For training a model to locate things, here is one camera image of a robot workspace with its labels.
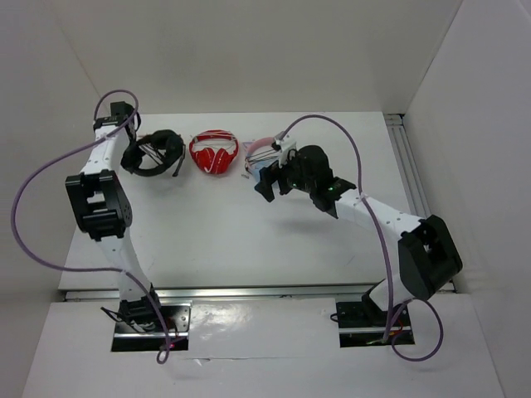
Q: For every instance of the blue pink cat-ear headphones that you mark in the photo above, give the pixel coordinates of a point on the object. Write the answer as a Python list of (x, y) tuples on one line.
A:
[(259, 153)]

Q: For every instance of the aluminium rail right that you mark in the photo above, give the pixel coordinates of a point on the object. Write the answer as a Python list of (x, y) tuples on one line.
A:
[(410, 174)]

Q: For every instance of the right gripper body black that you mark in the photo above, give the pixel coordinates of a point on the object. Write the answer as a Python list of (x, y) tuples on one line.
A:
[(292, 172)]

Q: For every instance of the aluminium rail front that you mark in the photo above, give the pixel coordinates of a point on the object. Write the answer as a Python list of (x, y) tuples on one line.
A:
[(236, 309)]

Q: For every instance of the black headset with cable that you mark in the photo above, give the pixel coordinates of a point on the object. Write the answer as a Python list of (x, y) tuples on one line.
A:
[(166, 148)]

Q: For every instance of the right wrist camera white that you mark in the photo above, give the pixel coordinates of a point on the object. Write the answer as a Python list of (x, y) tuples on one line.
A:
[(283, 144)]

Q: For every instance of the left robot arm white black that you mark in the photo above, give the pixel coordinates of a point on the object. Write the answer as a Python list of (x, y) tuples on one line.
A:
[(103, 211)]

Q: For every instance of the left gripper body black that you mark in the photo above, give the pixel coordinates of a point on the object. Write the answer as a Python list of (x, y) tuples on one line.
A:
[(132, 156)]

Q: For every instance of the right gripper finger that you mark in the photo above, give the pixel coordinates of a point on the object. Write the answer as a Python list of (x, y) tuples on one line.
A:
[(268, 176), (285, 186)]

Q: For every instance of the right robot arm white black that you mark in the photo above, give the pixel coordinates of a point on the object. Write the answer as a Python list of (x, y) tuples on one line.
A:
[(343, 200)]

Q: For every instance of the aluminium rail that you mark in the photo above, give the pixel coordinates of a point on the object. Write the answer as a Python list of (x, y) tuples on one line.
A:
[(410, 174), (236, 309)]

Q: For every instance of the red headphones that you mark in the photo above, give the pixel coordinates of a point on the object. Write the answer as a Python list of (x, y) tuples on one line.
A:
[(213, 151)]

